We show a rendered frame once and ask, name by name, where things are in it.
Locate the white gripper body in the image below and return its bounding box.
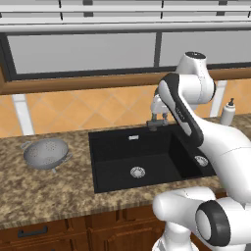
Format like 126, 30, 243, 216
150, 93, 170, 121

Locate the dark grey sink faucet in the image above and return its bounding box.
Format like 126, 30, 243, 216
145, 118, 169, 132

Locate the black kitchen sink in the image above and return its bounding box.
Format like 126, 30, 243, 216
87, 124, 218, 194

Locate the grey metal colander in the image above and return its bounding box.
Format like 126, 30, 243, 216
21, 137, 74, 174

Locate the white soap dispenser bottle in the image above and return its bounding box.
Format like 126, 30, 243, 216
219, 97, 237, 126

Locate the brown wooden false drawer front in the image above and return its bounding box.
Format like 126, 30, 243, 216
85, 204, 159, 230

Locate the brown wooden cupboard door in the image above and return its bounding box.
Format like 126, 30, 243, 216
87, 225, 166, 251
0, 239, 89, 251

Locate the window with wooden frame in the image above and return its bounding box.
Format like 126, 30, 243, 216
0, 23, 251, 96

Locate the black drawer handle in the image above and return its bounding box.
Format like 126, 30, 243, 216
17, 226, 49, 239

